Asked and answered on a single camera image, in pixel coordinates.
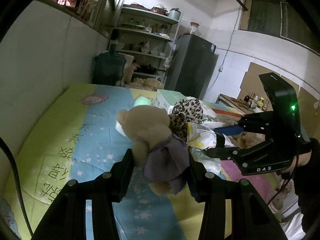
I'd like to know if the colourful cartoon table cloth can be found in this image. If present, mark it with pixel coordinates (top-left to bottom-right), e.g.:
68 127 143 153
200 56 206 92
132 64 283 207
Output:
0 83 278 240

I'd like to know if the mint green tissue box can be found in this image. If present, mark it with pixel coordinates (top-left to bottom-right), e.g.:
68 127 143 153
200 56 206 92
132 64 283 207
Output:
155 89 186 114

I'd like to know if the blue water jug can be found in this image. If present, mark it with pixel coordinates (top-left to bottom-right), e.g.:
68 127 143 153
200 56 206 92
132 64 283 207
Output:
92 38 126 86

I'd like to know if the floral tissue pack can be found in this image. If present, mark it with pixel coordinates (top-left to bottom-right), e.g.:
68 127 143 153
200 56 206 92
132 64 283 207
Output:
200 101 217 118

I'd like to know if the person right hand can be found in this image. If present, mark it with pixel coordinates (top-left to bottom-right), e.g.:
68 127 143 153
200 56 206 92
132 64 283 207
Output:
280 152 311 180

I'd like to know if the dark grey refrigerator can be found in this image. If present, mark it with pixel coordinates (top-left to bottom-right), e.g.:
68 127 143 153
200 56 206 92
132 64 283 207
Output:
164 34 216 99

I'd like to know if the metal kitchen shelf rack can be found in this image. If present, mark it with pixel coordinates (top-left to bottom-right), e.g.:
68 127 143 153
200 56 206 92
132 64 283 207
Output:
114 3 182 82

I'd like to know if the leopard print cloth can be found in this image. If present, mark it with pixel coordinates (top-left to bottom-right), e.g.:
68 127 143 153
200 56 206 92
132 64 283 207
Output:
169 98 203 142

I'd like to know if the wooden kitchen counter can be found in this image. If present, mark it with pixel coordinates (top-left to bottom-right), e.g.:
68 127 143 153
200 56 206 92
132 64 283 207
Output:
215 94 254 114

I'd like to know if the green sponge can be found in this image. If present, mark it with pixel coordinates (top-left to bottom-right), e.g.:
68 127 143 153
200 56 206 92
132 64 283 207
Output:
133 95 152 107

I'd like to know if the green white tissue packet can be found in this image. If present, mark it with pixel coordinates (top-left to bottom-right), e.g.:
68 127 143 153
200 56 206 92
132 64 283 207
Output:
190 147 221 175

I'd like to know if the orange rimmed cardboard box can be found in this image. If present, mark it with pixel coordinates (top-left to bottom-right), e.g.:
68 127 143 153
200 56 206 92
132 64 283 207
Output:
213 109 241 126

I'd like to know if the light blue pot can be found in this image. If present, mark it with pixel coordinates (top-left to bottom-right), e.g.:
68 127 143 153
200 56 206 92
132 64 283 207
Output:
168 8 181 21

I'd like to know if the yellow white snack packet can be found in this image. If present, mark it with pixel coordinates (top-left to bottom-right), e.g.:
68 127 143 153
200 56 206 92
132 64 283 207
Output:
187 123 235 150

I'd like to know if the beige teddy bear pink dress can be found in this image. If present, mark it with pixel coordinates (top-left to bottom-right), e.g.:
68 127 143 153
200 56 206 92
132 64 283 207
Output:
232 132 265 149

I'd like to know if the yellow bread basket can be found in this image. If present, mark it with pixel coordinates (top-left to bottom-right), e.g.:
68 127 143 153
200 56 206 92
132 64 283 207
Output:
133 77 164 91

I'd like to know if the beige teddy bear purple dress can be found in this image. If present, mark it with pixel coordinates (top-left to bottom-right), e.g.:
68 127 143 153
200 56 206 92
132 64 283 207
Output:
116 105 190 196

